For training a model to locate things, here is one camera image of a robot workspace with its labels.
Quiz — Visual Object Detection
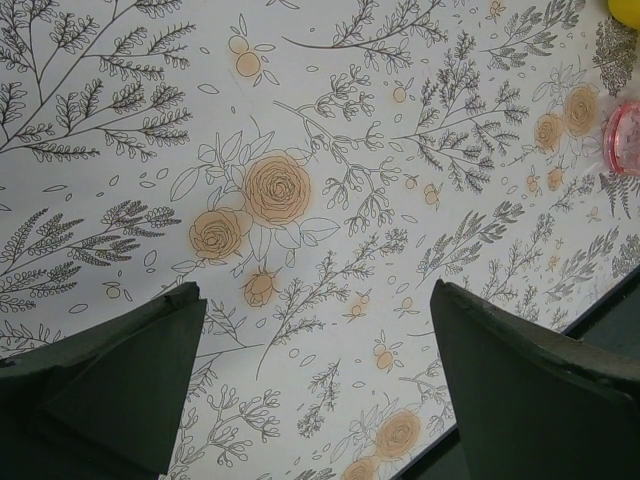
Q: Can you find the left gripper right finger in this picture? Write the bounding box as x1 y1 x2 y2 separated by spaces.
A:
430 280 639 479

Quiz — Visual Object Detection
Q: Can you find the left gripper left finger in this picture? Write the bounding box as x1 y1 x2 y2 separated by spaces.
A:
1 282 207 479

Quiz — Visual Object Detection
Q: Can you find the pink plastic cup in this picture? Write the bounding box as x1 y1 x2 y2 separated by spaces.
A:
603 101 640 177

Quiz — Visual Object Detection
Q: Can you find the floral tablecloth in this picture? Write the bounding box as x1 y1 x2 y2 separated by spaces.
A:
1 1 639 479

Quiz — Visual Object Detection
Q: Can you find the yellow banana bunch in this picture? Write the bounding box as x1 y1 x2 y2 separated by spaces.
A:
607 0 640 30

